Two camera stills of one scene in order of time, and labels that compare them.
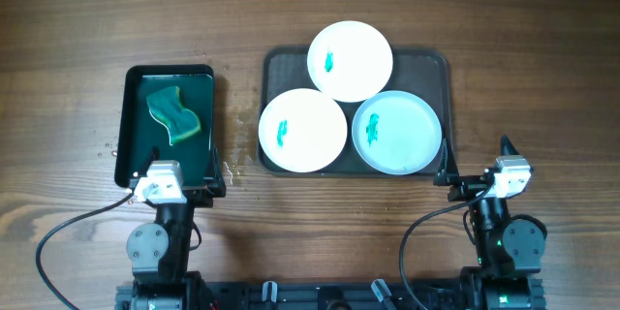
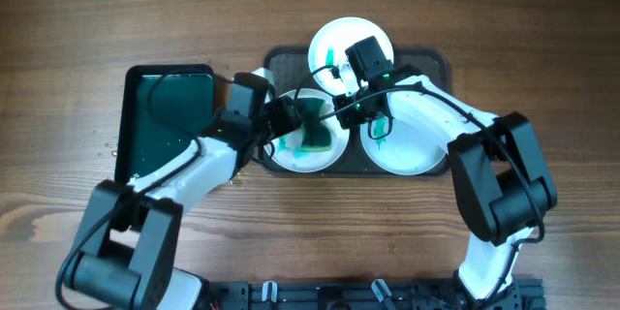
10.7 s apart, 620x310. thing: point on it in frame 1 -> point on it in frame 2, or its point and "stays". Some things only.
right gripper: x=471 y=187 -> x=350 y=110
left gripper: x=200 y=192 -> x=284 y=116
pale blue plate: x=397 y=133 stays
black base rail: x=334 y=295 stays
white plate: x=302 y=130 stays
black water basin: x=170 y=108 stays
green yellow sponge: x=166 y=106 -> x=316 y=136
